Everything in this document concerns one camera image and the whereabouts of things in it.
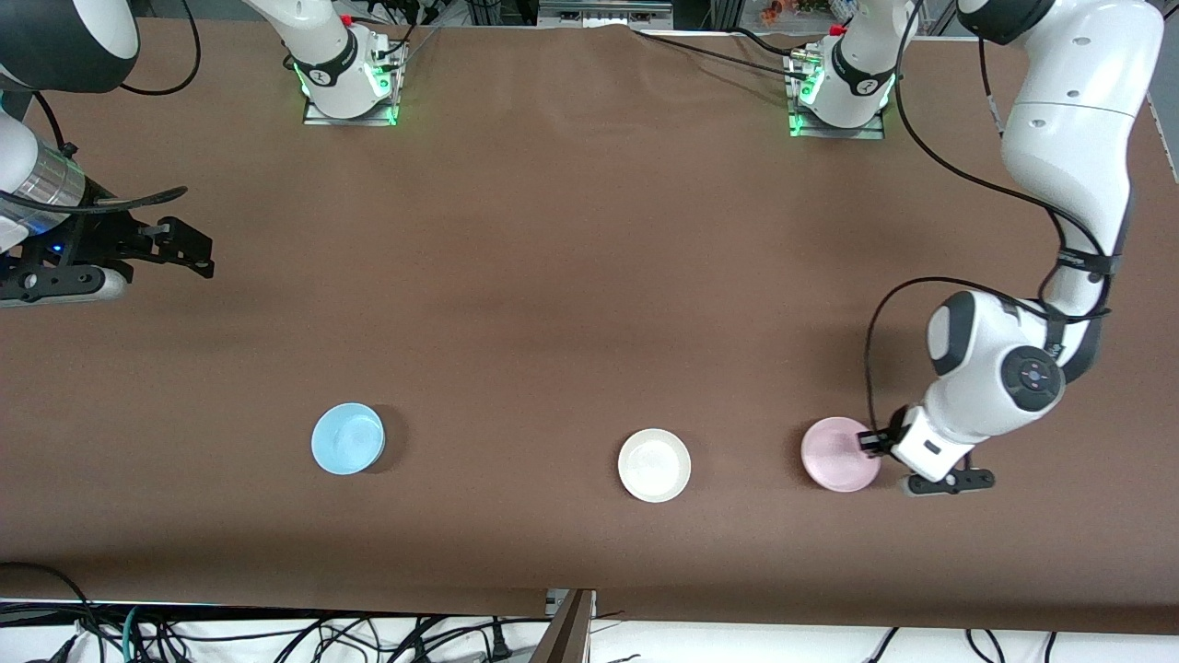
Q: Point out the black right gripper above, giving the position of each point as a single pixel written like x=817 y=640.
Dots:
x=87 y=239

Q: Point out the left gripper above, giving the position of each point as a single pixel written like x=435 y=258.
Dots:
x=882 y=439

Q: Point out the pink bowl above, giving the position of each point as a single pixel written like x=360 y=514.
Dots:
x=834 y=453

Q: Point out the blue bowl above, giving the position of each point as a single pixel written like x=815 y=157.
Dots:
x=347 y=439

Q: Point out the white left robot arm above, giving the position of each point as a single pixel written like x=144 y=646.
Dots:
x=1068 y=138

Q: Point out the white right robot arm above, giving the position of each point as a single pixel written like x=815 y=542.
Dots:
x=318 y=41

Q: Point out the white bowl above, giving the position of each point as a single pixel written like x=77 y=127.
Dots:
x=654 y=465

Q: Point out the brown table cover sheet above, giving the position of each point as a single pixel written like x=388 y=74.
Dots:
x=571 y=276

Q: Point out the brown angled beam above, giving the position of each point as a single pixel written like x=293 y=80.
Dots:
x=562 y=635

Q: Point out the orange pink small items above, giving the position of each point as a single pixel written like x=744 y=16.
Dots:
x=792 y=9

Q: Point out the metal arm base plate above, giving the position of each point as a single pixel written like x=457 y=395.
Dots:
x=355 y=120
x=838 y=133

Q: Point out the aluminium frame bar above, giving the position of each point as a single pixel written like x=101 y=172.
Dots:
x=603 y=11

